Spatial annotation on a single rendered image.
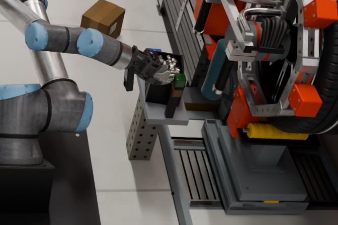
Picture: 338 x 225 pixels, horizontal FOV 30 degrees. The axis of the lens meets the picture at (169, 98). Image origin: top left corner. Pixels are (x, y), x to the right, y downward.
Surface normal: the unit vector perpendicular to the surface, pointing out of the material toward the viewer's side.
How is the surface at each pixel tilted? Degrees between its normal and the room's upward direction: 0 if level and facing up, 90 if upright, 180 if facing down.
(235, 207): 90
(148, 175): 0
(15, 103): 48
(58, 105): 34
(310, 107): 90
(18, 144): 28
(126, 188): 0
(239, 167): 0
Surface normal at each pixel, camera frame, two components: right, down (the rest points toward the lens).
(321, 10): 0.29, -0.22
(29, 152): 0.68, -0.32
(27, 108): 0.57, 0.01
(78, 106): 0.55, -0.21
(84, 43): -0.70, -0.29
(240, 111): -0.96, -0.05
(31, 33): -0.78, -0.01
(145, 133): 0.18, 0.67
